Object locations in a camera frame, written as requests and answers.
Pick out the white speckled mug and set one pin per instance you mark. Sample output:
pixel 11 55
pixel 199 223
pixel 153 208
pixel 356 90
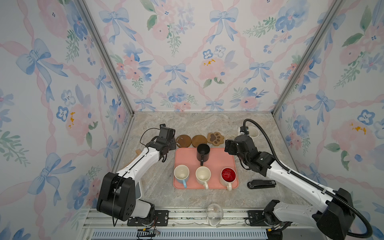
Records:
pixel 253 132

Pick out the pink rectangular tray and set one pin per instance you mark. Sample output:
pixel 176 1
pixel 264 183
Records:
pixel 218 160

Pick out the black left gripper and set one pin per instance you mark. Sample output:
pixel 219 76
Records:
pixel 173 143

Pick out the brown wooden coaster white streak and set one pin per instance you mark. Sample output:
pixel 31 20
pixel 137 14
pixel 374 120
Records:
pixel 183 141

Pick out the black stapler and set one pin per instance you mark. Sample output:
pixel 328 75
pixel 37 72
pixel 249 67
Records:
pixel 261 184

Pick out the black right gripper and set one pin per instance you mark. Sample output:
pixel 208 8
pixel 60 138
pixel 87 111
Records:
pixel 231 145

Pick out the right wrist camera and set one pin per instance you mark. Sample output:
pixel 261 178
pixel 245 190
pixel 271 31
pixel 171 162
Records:
pixel 243 130

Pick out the plain brown wooden coaster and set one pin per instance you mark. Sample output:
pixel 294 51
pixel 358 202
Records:
pixel 198 140

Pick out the cream ceramic mug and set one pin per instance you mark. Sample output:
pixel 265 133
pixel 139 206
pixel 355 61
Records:
pixel 203 175

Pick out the wooden mallet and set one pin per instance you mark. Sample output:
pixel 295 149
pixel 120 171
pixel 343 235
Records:
pixel 138 151

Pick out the black ceramic mug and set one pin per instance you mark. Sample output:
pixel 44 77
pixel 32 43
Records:
pixel 203 153

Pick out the cork paw print coaster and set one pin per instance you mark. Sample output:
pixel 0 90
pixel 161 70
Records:
pixel 215 139

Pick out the cream mug blue handle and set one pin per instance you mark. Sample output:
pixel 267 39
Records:
pixel 182 173

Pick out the white mug red interior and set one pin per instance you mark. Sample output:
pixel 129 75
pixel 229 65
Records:
pixel 227 177

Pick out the aluminium left corner post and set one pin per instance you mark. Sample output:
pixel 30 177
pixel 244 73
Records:
pixel 94 32

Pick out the aluminium right corner post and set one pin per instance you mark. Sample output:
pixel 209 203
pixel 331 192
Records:
pixel 312 47

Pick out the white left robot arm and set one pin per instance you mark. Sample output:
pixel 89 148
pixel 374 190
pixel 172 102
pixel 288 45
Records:
pixel 117 197

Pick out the clear glass dome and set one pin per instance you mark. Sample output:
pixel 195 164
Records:
pixel 215 214

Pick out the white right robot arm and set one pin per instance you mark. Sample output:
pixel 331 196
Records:
pixel 328 210

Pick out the aluminium corner post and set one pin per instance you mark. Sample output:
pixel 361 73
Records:
pixel 312 47
pixel 94 32

